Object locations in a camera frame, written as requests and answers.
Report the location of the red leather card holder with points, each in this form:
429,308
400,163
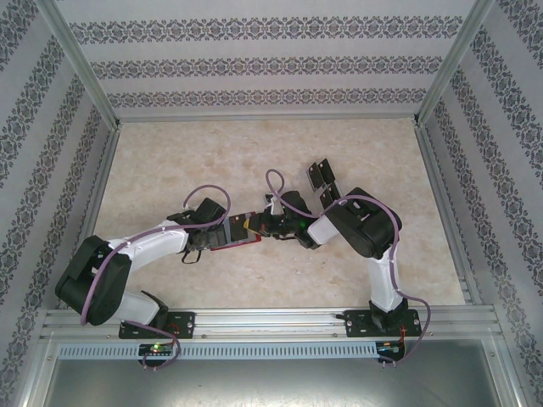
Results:
246,243

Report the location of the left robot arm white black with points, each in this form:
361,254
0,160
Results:
152,239

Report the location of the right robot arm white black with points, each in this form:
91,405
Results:
360,224

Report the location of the clear acrylic card stand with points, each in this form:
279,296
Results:
323,185

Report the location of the small circuit board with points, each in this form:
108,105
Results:
390,347
157,348

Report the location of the grey metal sheet tray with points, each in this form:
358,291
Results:
271,386

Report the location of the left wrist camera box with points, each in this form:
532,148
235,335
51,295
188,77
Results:
188,206

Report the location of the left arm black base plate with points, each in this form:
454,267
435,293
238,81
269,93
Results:
186,324

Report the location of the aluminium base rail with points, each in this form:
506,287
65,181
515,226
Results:
271,324

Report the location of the aluminium table edge rail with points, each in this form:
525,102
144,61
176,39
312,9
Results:
436,178
104,178
267,119

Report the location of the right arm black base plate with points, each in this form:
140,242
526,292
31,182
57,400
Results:
356,324

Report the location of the aluminium frame post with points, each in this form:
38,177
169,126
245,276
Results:
80,59
452,59

